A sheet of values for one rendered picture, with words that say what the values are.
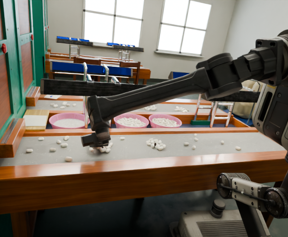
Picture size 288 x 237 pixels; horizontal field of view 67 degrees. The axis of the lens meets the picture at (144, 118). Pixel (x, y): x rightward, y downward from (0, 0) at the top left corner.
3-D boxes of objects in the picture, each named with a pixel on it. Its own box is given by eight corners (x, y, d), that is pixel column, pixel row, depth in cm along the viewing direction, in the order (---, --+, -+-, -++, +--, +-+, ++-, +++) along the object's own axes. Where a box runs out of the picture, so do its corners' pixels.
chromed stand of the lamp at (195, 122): (210, 125, 202) (223, 77, 186) (191, 125, 196) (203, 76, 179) (199, 117, 219) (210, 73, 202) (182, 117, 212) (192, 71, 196)
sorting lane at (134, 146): (289, 153, 157) (290, 150, 156) (0, 171, 98) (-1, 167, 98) (258, 134, 183) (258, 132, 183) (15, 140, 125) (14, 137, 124)
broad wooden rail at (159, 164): (296, 179, 152) (307, 156, 145) (-4, 215, 93) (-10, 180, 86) (282, 169, 162) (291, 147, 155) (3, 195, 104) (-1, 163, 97)
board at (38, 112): (44, 130, 130) (44, 129, 130) (16, 131, 125) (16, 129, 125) (49, 111, 159) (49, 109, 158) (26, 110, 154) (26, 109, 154)
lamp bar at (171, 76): (229, 84, 207) (232, 77, 204) (171, 80, 187) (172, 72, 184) (224, 82, 214) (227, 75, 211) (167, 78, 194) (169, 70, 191)
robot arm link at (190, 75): (81, 131, 56) (73, 95, 57) (95, 136, 69) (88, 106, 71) (248, 84, 55) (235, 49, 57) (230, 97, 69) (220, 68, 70)
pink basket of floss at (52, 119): (97, 131, 158) (98, 120, 154) (68, 145, 136) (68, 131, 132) (71, 121, 169) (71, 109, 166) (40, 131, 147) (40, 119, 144)
